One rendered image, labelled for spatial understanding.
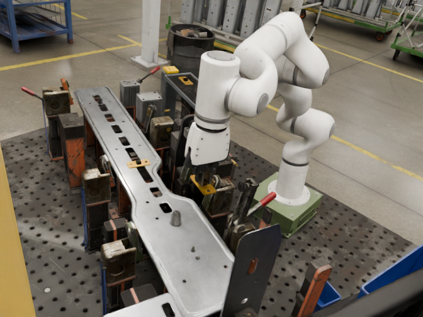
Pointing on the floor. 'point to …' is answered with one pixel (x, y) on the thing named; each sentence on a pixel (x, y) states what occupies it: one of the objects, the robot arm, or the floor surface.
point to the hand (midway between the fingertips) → (204, 175)
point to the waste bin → (188, 47)
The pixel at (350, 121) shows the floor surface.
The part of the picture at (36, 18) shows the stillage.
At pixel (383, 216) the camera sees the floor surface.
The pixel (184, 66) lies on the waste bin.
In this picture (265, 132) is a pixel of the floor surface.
